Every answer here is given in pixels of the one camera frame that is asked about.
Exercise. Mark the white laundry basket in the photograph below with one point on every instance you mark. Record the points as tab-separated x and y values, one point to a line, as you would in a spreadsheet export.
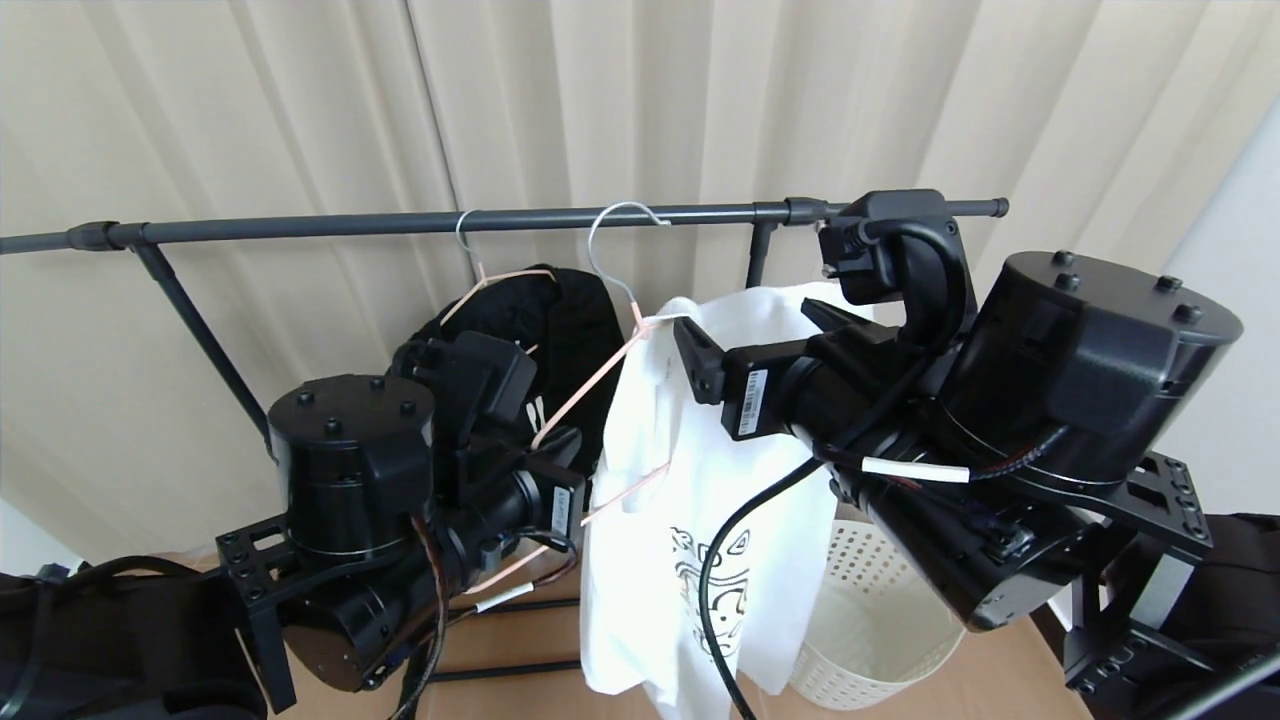
870	620

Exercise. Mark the black shorts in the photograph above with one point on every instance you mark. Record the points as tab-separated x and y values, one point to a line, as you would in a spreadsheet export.
570	340

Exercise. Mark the white printed shirt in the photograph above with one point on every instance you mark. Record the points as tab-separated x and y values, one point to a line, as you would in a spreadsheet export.
660	460

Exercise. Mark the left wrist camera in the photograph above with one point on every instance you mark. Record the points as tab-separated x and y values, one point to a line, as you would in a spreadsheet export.
480	390

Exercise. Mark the black clothes rack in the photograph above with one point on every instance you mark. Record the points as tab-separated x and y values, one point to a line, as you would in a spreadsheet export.
300	222

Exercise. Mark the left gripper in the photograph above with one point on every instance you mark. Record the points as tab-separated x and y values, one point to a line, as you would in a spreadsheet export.
400	610

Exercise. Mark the pink clothes hanger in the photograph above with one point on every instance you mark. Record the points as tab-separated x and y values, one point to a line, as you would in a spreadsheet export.
590	385
463	235

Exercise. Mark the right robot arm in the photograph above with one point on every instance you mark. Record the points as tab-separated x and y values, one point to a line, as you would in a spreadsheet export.
1090	370

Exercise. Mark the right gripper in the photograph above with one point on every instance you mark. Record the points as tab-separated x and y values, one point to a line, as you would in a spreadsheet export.
860	400

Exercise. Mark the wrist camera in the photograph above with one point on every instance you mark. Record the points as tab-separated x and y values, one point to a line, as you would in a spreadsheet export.
480	390
900	260

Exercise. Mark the white curtain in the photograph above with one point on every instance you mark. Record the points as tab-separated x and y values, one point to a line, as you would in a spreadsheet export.
250	100

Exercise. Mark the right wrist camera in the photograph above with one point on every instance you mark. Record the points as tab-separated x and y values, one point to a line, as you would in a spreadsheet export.
900	260

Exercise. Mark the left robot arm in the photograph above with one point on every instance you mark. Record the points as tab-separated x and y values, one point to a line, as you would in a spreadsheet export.
340	470

